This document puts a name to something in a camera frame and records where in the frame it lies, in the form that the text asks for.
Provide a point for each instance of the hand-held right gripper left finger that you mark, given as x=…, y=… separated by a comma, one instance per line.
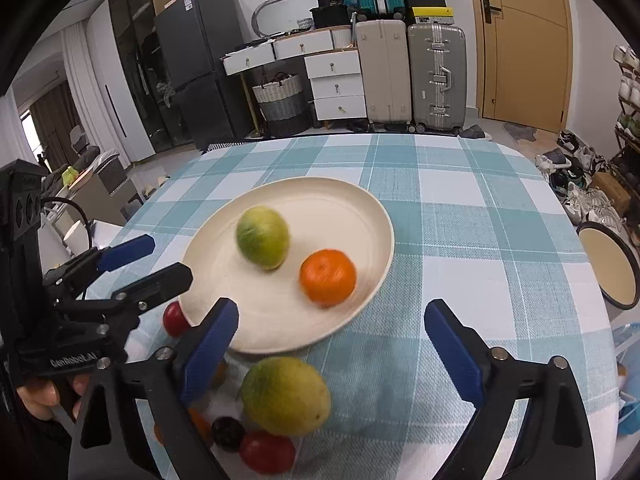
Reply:
x=210, y=355

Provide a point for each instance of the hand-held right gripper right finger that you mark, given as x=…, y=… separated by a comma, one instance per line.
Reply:
x=455, y=355

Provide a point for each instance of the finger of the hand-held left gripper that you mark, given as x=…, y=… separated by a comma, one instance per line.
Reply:
x=125, y=252
x=160, y=282

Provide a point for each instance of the red tomato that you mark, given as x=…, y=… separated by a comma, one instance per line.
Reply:
x=267, y=452
x=175, y=320

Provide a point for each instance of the small orange mandarin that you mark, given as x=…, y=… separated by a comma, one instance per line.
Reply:
x=200, y=422

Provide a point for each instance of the dark purple plum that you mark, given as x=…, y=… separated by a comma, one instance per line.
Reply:
x=227, y=434

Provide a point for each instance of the yellow green round fruit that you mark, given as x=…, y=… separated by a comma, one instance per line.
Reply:
x=262, y=237
x=285, y=395

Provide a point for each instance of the large orange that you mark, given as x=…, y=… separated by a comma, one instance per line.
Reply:
x=327, y=277

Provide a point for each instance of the cream round plate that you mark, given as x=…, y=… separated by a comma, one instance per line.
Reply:
x=310, y=210

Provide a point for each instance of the person's left hand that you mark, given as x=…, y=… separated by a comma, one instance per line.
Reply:
x=47, y=397

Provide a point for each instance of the beige slippers pair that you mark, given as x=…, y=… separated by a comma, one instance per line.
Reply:
x=155, y=187

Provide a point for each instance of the grey office chair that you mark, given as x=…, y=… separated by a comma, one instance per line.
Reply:
x=82, y=142

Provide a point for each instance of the teal white checked tablecloth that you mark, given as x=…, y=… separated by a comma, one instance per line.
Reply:
x=450, y=210

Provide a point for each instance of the round black rimmed stool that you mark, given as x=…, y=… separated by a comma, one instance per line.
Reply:
x=607, y=260

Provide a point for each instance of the scattered pile of sneakers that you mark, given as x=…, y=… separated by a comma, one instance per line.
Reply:
x=580, y=195

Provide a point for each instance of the dark grey refrigerator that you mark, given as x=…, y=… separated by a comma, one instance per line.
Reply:
x=200, y=60

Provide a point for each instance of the woven grey white basket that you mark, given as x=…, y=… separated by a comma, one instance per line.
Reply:
x=280, y=102

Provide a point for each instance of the dark glass cabinet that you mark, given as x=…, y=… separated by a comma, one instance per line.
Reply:
x=135, y=35

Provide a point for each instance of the grey slipper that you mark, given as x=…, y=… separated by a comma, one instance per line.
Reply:
x=477, y=127
x=470, y=135

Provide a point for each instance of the cardboard box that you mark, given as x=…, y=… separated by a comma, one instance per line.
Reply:
x=610, y=187

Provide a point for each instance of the grey floor mat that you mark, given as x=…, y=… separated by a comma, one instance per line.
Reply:
x=520, y=132

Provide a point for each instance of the white drawer chest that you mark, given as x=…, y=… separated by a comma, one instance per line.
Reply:
x=335, y=85

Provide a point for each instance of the white wooden vanity desk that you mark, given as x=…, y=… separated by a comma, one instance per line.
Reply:
x=300, y=45

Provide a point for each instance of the silver suitcase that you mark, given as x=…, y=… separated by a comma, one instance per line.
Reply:
x=437, y=75

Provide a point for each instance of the wooden shoe rack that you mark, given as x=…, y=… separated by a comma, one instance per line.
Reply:
x=631, y=125

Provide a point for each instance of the small white basket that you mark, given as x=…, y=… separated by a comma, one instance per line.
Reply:
x=305, y=24

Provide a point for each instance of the beige suitcase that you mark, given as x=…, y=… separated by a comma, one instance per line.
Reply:
x=382, y=72

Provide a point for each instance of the black storage box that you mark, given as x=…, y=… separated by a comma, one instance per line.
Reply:
x=327, y=16

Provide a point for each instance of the rows of assorted shoes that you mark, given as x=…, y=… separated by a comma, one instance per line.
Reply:
x=627, y=90

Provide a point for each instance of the wooden door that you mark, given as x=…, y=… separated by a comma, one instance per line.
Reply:
x=520, y=40

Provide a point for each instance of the yellow black box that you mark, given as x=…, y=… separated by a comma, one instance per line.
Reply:
x=432, y=15

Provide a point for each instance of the black shoe box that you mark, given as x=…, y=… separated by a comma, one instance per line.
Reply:
x=427, y=0

